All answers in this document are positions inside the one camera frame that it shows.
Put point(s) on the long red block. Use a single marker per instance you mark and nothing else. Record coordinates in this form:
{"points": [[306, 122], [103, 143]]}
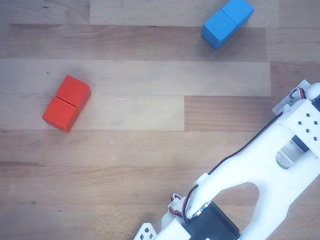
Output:
{"points": [[66, 105]]}

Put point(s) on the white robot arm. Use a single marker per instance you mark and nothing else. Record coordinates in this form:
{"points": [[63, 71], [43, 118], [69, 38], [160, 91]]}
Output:
{"points": [[262, 162]]}

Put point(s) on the long blue block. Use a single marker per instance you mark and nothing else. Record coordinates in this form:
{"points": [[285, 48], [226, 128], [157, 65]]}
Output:
{"points": [[225, 22]]}

